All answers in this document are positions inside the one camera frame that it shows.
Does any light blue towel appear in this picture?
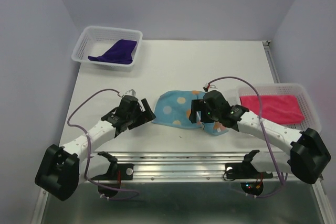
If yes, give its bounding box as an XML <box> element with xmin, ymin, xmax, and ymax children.
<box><xmin>152</xmin><ymin>90</ymin><xmax>228</xmax><ymax>136</ymax></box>

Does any pink towel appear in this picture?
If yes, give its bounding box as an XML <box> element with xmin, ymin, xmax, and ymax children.
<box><xmin>240</xmin><ymin>94</ymin><xmax>306</xmax><ymax>125</ymax></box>

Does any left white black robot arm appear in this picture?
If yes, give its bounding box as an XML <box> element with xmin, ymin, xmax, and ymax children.
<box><xmin>35</xmin><ymin>95</ymin><xmax>156</xmax><ymax>201</ymax></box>

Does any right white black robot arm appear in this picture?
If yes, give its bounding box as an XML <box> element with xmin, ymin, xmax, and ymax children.
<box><xmin>189</xmin><ymin>90</ymin><xmax>331</xmax><ymax>184</ymax></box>

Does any purple towel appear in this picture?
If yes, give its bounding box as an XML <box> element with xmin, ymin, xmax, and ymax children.
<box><xmin>88</xmin><ymin>39</ymin><xmax>137</xmax><ymax>65</ymax></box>

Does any white source basket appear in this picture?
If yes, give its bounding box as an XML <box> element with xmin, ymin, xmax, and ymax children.
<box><xmin>71</xmin><ymin>26</ymin><xmax>143</xmax><ymax>72</ymax></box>

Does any white target basket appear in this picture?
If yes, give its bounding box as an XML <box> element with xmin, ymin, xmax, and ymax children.
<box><xmin>236</xmin><ymin>83</ymin><xmax>322</xmax><ymax>133</ymax></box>

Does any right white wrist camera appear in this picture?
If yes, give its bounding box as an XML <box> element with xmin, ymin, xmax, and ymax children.
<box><xmin>203</xmin><ymin>83</ymin><xmax>218</xmax><ymax>92</ymax></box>

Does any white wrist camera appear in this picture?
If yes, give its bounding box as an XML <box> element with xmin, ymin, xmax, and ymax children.
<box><xmin>118</xmin><ymin>89</ymin><xmax>136</xmax><ymax>97</ymax></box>
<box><xmin>203</xmin><ymin>83</ymin><xmax>218</xmax><ymax>92</ymax></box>

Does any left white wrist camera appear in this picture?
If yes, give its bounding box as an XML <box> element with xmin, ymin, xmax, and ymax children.
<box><xmin>118</xmin><ymin>89</ymin><xmax>136</xmax><ymax>97</ymax></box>

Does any aluminium mounting rail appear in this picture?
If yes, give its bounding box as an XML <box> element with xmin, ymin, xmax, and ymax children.
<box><xmin>43</xmin><ymin>151</ymin><xmax>323</xmax><ymax>183</ymax></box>

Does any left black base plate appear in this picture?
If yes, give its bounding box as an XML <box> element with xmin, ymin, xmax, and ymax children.
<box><xmin>89</xmin><ymin>163</ymin><xmax>134</xmax><ymax>181</ymax></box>

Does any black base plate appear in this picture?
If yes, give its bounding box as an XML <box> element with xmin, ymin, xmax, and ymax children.
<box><xmin>89</xmin><ymin>163</ymin><xmax>134</xmax><ymax>181</ymax></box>
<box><xmin>223</xmin><ymin>163</ymin><xmax>274</xmax><ymax>181</ymax></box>

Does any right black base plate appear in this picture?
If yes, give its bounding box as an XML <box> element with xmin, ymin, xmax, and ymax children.
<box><xmin>223</xmin><ymin>163</ymin><xmax>274</xmax><ymax>181</ymax></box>

